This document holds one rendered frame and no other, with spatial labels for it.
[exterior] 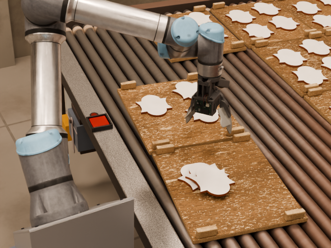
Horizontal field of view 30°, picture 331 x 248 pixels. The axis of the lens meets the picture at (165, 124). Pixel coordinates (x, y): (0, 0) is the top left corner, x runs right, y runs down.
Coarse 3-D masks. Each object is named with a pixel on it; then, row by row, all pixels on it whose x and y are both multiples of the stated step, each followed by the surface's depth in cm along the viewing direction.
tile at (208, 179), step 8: (200, 168) 189; (208, 168) 189; (200, 176) 186; (208, 176) 186; (216, 176) 186; (224, 176) 186; (200, 184) 183; (208, 184) 183; (216, 184) 183; (224, 184) 183; (232, 184) 184; (200, 192) 180; (208, 192) 181; (216, 192) 180; (224, 192) 180
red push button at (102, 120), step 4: (100, 116) 217; (104, 116) 217; (92, 120) 215; (96, 120) 215; (100, 120) 215; (104, 120) 215; (92, 124) 213; (96, 124) 213; (100, 124) 213; (104, 124) 213
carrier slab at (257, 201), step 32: (160, 160) 196; (192, 160) 197; (224, 160) 197; (256, 160) 198; (192, 192) 184; (256, 192) 185; (288, 192) 185; (192, 224) 173; (224, 224) 173; (256, 224) 174; (288, 224) 176
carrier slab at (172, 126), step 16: (176, 80) 238; (192, 80) 239; (128, 96) 227; (160, 96) 228; (176, 96) 229; (128, 112) 220; (176, 112) 220; (144, 128) 211; (160, 128) 211; (176, 128) 211; (192, 128) 212; (208, 128) 212; (224, 128) 212; (144, 144) 205; (176, 144) 204; (192, 144) 204
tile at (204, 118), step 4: (216, 112) 219; (192, 116) 217; (196, 116) 216; (200, 116) 216; (204, 116) 217; (208, 116) 217; (212, 116) 217; (216, 116) 217; (196, 120) 215; (200, 120) 215; (204, 120) 215; (208, 120) 215; (212, 120) 215; (216, 120) 215
